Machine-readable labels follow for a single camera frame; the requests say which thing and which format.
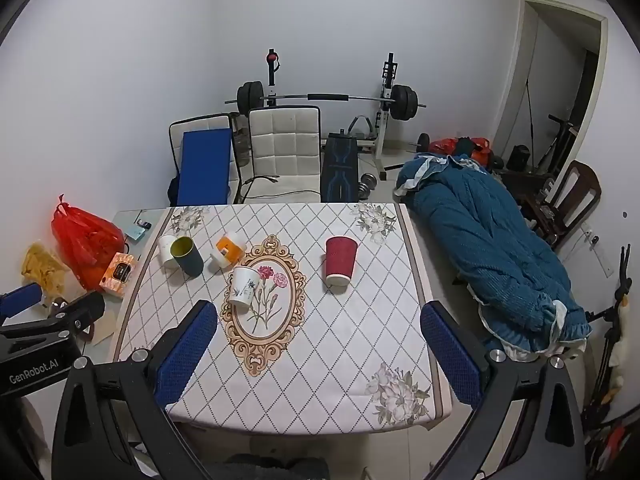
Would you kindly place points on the blue board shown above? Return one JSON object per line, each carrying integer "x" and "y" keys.
{"x": 207, "y": 165}

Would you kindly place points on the white quilted chair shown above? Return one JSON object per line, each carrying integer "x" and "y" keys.
{"x": 175, "y": 135}
{"x": 285, "y": 150}

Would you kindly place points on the teal card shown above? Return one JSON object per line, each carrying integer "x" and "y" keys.
{"x": 135, "y": 231}

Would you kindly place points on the dark green cup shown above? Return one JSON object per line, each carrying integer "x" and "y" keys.
{"x": 189, "y": 257}

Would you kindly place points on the yellow plastic bag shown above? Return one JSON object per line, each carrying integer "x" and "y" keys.
{"x": 42, "y": 270}

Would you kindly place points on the red plastic bag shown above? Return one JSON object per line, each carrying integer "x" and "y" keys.
{"x": 85, "y": 240}

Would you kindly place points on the dark wooden chair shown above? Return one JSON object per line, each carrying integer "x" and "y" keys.
{"x": 575, "y": 195}

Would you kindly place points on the white floral cup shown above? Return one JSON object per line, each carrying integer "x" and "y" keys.
{"x": 242, "y": 287}

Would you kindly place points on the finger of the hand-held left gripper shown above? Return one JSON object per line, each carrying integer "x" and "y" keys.
{"x": 80, "y": 310}
{"x": 20, "y": 299}

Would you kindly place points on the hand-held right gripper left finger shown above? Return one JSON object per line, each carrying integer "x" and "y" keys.
{"x": 186, "y": 355}

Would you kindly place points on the teal blanket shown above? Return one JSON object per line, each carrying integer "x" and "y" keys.
{"x": 490, "y": 255}

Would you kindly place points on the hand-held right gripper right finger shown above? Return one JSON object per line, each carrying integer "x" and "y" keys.
{"x": 450, "y": 355}

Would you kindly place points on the plain white cup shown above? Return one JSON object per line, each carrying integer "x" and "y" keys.
{"x": 165, "y": 252}

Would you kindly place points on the white barbell rack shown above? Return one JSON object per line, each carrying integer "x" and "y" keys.
{"x": 386, "y": 110}

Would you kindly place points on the brown paper envelope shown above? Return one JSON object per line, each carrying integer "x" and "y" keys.
{"x": 104, "y": 327}

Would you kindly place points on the red ribbed paper cup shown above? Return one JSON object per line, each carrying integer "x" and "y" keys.
{"x": 340, "y": 262}

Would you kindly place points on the wall socket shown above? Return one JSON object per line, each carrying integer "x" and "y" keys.
{"x": 591, "y": 237}

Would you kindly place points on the barbell with black plates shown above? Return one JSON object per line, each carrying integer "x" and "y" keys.
{"x": 404, "y": 102}

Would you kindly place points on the black and blue bench pad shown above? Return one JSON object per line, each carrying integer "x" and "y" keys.
{"x": 340, "y": 167}

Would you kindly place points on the floral diamond-pattern tablecloth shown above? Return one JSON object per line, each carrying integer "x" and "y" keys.
{"x": 320, "y": 340}

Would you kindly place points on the orange and white cup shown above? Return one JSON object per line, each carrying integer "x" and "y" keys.
{"x": 227, "y": 251}

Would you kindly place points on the grey dumbbell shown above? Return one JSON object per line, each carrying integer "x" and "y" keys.
{"x": 368, "y": 184}

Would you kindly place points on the orange tissue packet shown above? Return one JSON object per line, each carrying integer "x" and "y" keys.
{"x": 118, "y": 274}

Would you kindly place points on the black cylinder speaker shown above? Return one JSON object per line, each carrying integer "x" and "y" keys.
{"x": 520, "y": 157}

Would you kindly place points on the black stand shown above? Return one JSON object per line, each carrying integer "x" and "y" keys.
{"x": 617, "y": 340}

